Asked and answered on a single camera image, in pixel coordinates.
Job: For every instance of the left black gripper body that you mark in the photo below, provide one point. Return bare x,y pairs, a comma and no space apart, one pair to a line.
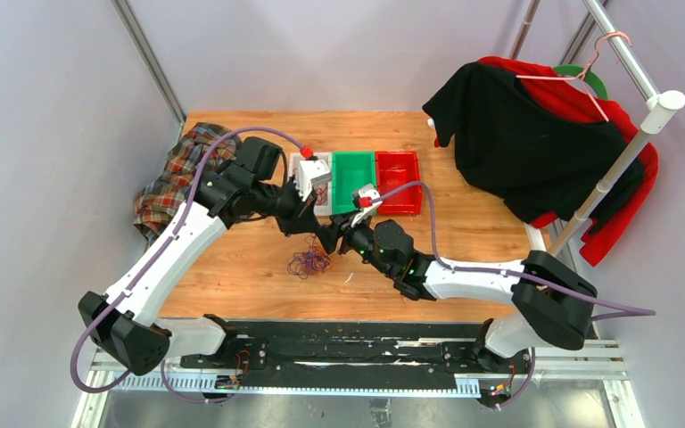
290,211

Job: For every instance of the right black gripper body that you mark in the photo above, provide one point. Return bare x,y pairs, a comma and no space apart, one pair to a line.
344,231

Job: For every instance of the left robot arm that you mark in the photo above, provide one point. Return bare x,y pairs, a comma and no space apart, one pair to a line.
125,321

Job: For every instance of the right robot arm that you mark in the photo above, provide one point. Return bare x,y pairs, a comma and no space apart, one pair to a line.
553,304

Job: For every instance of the white plastic bin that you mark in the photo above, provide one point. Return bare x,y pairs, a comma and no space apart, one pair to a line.
323,205

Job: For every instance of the green plastic bin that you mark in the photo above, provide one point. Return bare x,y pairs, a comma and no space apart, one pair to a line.
351,171

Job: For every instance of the red plastic bin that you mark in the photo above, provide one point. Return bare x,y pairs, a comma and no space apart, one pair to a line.
394,169

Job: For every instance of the plaid flannel shirt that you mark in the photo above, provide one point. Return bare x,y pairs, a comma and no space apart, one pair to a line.
157,203

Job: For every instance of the black shirt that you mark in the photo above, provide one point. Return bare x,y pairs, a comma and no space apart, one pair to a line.
539,164

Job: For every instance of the green hanger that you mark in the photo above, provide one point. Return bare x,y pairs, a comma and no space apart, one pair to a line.
593,81

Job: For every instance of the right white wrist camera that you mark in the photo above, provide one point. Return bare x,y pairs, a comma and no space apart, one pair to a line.
365,199

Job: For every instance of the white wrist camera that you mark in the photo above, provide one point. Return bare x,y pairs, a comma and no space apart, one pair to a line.
310,175
365,199

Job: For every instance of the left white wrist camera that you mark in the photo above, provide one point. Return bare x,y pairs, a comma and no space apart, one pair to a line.
310,175

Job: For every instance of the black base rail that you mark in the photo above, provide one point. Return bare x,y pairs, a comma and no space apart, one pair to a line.
364,356

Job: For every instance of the pink wire hanger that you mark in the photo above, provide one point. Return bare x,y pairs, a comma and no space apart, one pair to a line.
573,91

